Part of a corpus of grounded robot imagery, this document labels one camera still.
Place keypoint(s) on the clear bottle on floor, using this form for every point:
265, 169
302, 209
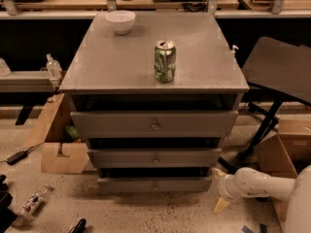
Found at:
34, 201

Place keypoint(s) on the cardboard box right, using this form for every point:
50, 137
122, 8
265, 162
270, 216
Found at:
285, 155

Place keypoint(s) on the cardboard box left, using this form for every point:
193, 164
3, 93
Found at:
58, 156

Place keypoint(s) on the clear sanitizer bottle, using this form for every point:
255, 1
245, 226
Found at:
53, 67

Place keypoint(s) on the green soda can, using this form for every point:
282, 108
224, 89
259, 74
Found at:
165, 61

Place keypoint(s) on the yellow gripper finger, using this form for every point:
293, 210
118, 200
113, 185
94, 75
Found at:
218, 173
220, 205

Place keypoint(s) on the grey drawer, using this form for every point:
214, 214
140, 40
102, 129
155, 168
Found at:
153, 158
154, 185
215, 124

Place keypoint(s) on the black tool on floor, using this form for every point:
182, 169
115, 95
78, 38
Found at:
80, 227

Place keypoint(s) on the grey top drawer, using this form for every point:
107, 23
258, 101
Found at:
215, 124

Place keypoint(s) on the black folding chair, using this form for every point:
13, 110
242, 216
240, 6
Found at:
282, 68

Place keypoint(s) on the grey drawer cabinet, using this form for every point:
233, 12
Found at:
115, 73

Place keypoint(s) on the white bowl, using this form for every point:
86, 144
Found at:
121, 21

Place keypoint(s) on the black object bottom left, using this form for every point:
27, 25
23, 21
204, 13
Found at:
7, 216

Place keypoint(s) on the cardboard box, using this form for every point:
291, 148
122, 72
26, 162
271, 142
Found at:
58, 156
285, 155

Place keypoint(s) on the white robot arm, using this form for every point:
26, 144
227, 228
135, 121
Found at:
297, 193

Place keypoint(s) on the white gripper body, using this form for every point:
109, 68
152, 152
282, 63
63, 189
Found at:
224, 186

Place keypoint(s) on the grey low shelf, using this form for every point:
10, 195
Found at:
28, 81

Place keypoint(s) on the black power adapter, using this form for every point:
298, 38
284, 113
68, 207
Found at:
21, 154

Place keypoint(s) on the grey bottom drawer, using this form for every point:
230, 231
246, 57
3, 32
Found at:
154, 185

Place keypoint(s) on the small white pump bottle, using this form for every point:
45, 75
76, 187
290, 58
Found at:
234, 49

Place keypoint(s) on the grey middle drawer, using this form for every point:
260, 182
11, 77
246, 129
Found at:
153, 158

